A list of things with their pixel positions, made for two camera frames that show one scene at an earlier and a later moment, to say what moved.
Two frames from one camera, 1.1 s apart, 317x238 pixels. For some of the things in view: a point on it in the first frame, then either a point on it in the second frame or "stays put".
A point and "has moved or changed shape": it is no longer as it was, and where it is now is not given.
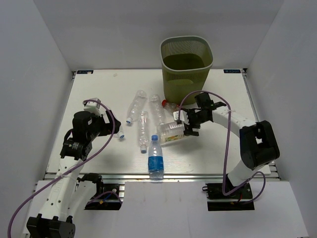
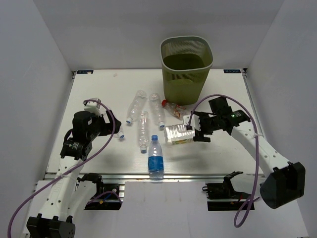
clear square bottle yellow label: [170, 131] has moved or changed shape
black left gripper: [108, 128] stays put
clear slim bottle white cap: [143, 118] stays put
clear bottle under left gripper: [121, 133] stays put
